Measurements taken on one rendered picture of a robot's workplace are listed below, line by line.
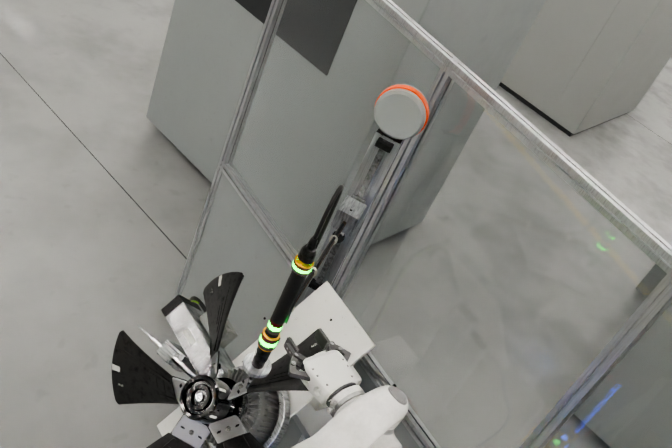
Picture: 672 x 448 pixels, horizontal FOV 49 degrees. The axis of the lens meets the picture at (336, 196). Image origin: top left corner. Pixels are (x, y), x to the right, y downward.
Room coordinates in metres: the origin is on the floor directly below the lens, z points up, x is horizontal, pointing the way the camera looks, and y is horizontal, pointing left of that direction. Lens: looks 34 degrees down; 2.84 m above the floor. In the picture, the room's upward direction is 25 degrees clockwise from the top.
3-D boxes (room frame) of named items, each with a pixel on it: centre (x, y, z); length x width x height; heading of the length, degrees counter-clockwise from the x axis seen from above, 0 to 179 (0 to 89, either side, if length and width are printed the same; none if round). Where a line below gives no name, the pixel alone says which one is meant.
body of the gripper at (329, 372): (1.12, -0.15, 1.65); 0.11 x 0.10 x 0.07; 49
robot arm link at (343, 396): (1.07, -0.20, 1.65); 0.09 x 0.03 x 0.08; 139
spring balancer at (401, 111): (1.96, -0.07, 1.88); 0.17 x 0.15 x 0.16; 49
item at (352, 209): (1.87, -0.06, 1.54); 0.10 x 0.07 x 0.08; 174
